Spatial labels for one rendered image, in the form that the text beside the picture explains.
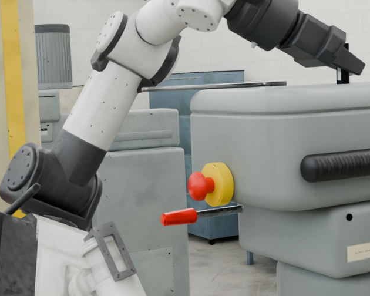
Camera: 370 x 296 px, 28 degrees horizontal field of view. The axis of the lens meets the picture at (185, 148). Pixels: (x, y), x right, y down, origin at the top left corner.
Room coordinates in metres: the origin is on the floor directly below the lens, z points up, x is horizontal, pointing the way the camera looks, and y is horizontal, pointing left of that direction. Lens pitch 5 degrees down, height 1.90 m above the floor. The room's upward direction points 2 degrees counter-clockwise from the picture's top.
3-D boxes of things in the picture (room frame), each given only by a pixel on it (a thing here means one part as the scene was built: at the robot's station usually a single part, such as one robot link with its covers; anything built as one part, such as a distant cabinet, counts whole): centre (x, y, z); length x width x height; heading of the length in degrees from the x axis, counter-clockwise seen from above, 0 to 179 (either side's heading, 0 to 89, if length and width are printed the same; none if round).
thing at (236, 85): (1.13, -0.05, 1.89); 0.24 x 0.04 x 0.01; 119
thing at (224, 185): (1.01, -0.04, 1.76); 0.06 x 0.02 x 0.06; 29
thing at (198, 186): (1.00, -0.02, 1.76); 0.04 x 0.03 x 0.04; 29
